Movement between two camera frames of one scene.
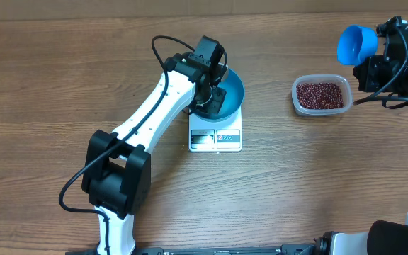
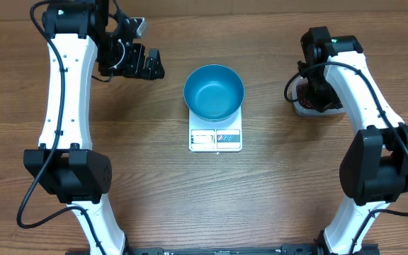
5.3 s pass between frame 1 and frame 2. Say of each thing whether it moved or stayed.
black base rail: stayed
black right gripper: moved
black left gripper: moved
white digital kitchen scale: stayed
